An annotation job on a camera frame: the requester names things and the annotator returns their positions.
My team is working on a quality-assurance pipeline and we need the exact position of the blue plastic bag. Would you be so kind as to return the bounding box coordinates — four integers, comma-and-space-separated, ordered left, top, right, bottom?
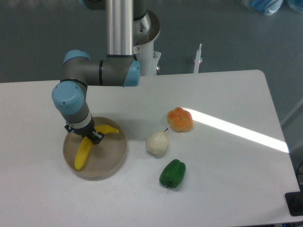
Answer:
241, 0, 303, 16

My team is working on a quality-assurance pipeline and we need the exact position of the orange bread roll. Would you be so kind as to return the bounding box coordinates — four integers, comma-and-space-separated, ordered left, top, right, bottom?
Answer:
167, 107, 193, 132

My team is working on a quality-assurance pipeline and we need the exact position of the yellow banana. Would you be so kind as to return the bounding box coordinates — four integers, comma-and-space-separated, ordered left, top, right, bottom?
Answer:
74, 124, 119, 171

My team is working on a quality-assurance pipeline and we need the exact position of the white right bracket bar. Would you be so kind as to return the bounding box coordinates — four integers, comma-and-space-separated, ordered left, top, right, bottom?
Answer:
193, 43, 203, 74

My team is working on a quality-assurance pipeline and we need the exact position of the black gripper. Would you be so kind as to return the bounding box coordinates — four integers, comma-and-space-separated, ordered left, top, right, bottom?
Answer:
64, 120, 104, 145

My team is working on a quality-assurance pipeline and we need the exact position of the white pear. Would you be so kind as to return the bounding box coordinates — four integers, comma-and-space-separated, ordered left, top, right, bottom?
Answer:
145, 128, 169, 157

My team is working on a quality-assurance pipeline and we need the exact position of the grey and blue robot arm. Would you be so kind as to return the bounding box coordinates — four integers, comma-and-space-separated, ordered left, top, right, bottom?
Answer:
52, 0, 141, 144

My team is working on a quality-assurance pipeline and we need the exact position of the black device at edge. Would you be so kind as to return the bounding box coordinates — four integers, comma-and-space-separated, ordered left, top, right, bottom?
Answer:
285, 192, 303, 217

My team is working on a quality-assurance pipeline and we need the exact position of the green bell pepper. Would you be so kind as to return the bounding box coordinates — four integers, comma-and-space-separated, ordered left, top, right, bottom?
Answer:
159, 159, 186, 188

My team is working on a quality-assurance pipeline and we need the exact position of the round beige plate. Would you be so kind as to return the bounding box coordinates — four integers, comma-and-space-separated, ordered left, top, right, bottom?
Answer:
63, 117, 127, 181

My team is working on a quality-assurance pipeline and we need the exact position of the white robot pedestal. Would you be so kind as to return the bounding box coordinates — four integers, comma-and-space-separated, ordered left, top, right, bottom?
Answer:
133, 10, 161, 76

